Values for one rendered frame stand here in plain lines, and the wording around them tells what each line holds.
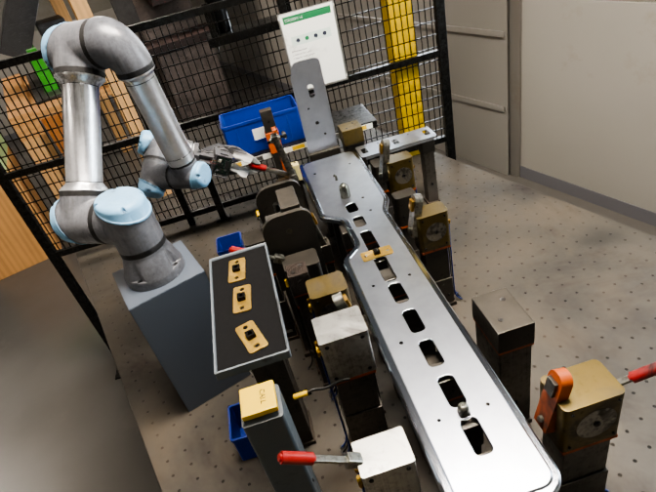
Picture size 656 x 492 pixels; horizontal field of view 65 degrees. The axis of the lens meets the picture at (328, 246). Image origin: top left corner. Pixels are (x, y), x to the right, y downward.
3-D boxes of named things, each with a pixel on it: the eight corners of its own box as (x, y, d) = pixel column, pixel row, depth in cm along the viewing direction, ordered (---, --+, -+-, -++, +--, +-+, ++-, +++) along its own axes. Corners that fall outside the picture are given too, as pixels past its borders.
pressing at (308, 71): (338, 145, 196) (318, 56, 176) (309, 154, 195) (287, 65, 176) (338, 144, 196) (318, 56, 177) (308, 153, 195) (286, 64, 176)
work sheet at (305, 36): (348, 79, 211) (333, -1, 194) (296, 94, 210) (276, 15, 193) (347, 78, 213) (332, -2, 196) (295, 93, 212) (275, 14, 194)
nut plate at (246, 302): (251, 309, 103) (249, 306, 102) (233, 314, 103) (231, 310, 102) (251, 284, 109) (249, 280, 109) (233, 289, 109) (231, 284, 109)
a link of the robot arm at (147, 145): (136, 159, 153) (141, 133, 155) (173, 168, 157) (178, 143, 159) (137, 150, 146) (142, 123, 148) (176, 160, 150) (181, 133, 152)
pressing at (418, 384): (588, 485, 79) (588, 480, 78) (450, 533, 77) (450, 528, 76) (354, 150, 192) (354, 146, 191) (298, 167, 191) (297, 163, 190)
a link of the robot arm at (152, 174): (161, 189, 143) (168, 153, 145) (130, 190, 147) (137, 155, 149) (179, 199, 150) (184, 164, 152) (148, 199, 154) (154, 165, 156)
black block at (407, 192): (434, 265, 174) (426, 191, 158) (407, 273, 174) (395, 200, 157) (429, 256, 179) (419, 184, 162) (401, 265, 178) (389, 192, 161)
